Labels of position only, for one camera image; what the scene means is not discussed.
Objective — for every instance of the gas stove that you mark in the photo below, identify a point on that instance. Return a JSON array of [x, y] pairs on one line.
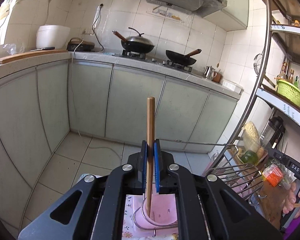
[[181, 65]]

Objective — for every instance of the brown ceramic pot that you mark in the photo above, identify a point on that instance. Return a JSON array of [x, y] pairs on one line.
[[217, 78]]

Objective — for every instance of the kitchen knife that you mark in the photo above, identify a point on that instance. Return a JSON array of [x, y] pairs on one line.
[[43, 49]]

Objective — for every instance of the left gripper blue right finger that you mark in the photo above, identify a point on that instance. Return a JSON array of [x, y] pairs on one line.
[[159, 168]]

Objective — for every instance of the clear container with vegetables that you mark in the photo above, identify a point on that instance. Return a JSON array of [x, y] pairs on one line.
[[252, 151]]

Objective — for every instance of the black blender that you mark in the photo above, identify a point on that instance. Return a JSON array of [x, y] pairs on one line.
[[272, 132]]

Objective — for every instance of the steel wire utensil rack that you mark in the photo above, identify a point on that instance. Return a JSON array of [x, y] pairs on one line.
[[207, 208]]

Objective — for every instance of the wooden cutting board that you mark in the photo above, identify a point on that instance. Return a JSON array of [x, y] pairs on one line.
[[26, 55]]

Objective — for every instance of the wall spice shelf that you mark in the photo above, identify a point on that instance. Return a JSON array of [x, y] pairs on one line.
[[164, 13]]

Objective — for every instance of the light brown wooden chopstick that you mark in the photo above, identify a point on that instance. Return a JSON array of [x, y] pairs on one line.
[[150, 151]]

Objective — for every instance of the metal shelf rack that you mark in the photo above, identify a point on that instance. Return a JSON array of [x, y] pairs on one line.
[[236, 65]]

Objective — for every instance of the wire strainer ladle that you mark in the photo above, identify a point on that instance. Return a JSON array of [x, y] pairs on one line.
[[257, 66]]

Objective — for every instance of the floral tablecloth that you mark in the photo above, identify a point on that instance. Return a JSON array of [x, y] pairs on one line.
[[130, 231]]

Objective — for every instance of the person's right hand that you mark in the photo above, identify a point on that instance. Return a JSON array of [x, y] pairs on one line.
[[290, 200]]

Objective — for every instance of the steel kettle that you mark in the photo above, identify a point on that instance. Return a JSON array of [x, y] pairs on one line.
[[209, 73]]

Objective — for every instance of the green plastic basket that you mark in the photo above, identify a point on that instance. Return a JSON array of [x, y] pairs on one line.
[[289, 91]]

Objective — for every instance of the black frying pan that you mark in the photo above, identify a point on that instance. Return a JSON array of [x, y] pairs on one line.
[[181, 59]]

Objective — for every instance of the black wok with lid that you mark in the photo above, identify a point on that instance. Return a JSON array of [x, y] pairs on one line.
[[136, 44]]

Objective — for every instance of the black induction cooker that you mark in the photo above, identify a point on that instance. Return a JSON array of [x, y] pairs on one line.
[[78, 44]]

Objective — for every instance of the orange snack packet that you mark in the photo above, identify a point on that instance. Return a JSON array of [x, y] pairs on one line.
[[273, 174]]

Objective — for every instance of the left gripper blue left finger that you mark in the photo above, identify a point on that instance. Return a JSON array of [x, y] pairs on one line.
[[142, 164]]

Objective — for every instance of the pink plastic cup left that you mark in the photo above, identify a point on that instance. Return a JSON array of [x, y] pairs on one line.
[[163, 212]]

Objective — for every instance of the white rice cooker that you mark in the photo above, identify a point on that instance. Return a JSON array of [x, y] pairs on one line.
[[52, 36]]

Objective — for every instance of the cardboard box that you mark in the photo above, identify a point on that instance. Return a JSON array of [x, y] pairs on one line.
[[247, 181]]

